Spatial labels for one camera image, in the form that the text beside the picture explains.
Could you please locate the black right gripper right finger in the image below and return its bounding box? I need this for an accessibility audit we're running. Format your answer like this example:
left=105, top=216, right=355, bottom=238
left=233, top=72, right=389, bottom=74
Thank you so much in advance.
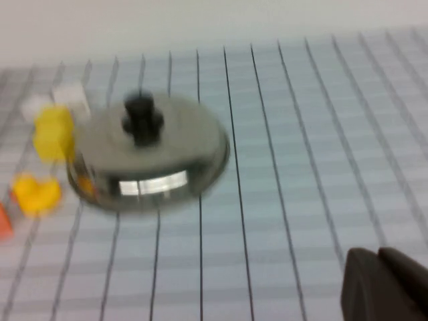
left=377, top=246, right=428, bottom=321

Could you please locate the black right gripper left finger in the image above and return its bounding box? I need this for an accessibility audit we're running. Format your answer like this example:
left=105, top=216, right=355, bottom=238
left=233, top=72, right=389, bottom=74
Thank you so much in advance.
left=340, top=247, right=402, bottom=321

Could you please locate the steel pot lid black knob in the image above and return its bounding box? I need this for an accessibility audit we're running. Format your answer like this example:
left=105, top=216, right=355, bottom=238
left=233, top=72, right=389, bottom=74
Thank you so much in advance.
left=66, top=87, right=232, bottom=213

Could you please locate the yellow rubber duck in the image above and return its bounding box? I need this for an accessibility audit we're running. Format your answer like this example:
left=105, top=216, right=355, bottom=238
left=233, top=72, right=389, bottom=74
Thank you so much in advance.
left=11, top=171, right=63, bottom=217

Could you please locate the yellow cube block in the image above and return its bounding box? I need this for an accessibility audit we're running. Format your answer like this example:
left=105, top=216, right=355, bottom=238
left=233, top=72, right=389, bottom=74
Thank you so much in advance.
left=32, top=128, right=76, bottom=164
left=35, top=104, right=75, bottom=135

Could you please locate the white block with dots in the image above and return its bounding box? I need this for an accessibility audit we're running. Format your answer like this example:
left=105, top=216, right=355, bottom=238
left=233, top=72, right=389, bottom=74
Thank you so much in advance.
left=51, top=82, right=92, bottom=118

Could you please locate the orange block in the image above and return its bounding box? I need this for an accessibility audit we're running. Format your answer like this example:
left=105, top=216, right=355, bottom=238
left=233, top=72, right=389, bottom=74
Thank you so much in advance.
left=0, top=201, right=15, bottom=240

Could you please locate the plain white block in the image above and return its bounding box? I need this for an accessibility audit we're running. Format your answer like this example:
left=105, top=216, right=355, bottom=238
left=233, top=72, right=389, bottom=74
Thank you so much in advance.
left=20, top=95, right=51, bottom=122

